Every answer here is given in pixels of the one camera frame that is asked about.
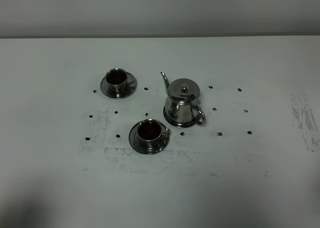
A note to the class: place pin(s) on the near stainless steel saucer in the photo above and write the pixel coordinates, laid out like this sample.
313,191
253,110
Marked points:
134,143

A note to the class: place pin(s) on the steel saucer under teapot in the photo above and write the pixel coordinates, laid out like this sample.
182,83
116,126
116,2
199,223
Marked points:
184,116

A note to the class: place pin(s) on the stainless steel saucer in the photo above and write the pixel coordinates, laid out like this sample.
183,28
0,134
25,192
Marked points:
134,143
129,88

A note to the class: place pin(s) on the far stainless steel saucer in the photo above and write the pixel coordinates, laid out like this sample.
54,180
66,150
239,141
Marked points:
129,88

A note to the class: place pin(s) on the stainless steel teapot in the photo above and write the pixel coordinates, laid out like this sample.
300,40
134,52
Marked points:
181,91

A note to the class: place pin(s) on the far stainless steel teacup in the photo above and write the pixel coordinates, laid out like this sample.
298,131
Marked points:
116,80

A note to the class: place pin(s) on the stainless steel teacup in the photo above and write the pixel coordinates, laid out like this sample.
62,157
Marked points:
150,132
116,80

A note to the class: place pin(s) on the near stainless steel teacup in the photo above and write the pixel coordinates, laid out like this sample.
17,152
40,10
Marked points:
150,132

